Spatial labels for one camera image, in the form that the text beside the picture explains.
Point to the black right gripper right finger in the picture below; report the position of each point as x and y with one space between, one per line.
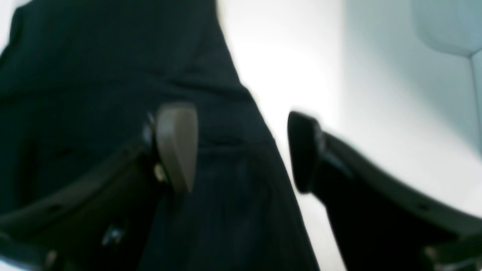
379 223

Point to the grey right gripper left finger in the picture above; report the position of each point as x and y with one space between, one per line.
176 138

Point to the black T-shirt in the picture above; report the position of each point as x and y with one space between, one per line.
79 77

